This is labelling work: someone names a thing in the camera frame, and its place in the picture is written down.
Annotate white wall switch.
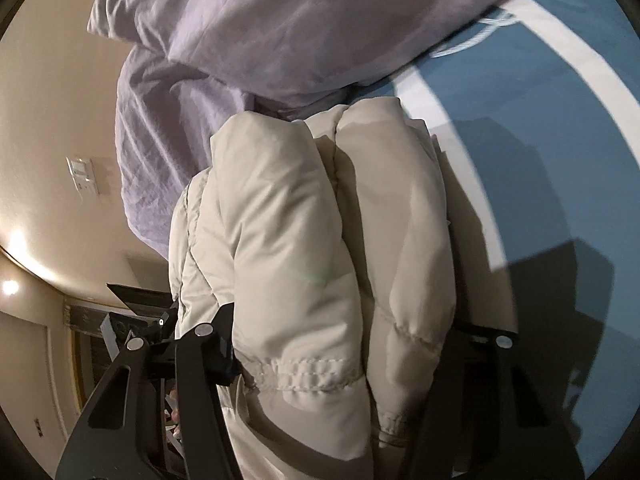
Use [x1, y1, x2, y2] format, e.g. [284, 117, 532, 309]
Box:
[66, 156, 99, 196]

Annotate person's left hand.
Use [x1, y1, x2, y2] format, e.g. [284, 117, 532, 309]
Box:
[164, 391, 182, 436]

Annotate lavender duvet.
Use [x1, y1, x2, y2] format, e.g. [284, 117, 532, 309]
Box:
[87, 0, 583, 261]

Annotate beige puffer jacket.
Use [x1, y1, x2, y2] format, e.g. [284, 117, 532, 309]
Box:
[167, 96, 518, 480]

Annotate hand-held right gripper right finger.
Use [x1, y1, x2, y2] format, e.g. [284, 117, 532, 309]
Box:
[404, 321, 584, 480]

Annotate white cord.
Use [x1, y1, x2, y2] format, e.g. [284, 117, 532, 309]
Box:
[429, 7, 523, 59]

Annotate blue white striped bedsheet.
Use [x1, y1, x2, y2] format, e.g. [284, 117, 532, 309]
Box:
[350, 0, 640, 480]

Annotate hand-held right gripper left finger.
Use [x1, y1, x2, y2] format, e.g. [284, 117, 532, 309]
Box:
[55, 302, 242, 480]

